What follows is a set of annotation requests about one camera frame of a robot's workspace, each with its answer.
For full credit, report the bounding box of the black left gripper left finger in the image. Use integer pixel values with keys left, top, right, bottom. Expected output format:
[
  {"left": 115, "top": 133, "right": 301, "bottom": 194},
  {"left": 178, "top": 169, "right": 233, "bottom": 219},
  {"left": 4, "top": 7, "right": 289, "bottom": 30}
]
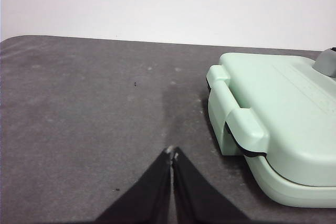
[{"left": 94, "top": 147, "right": 173, "bottom": 224}]

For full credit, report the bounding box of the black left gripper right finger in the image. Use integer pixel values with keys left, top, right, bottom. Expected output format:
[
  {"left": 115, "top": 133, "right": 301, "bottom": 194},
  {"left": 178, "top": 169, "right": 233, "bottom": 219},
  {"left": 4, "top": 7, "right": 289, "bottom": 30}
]
[{"left": 170, "top": 146, "right": 250, "bottom": 224}]

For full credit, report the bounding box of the green breakfast machine base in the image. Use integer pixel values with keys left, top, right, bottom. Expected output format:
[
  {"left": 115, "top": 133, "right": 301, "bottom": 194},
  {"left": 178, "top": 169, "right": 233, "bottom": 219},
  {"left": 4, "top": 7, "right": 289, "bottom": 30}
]
[{"left": 208, "top": 79, "right": 336, "bottom": 208}]

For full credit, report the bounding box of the green hinged griddle cover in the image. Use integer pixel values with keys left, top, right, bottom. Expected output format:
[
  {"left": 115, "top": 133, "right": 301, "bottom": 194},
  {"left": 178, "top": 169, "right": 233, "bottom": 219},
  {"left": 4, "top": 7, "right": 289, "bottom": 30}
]
[{"left": 206, "top": 52, "right": 336, "bottom": 187}]

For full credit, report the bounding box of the silver griddle cover handle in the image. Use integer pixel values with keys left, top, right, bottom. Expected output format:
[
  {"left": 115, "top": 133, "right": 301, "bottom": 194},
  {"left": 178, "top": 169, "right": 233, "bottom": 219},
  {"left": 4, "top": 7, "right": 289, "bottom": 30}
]
[{"left": 313, "top": 47, "right": 336, "bottom": 78}]

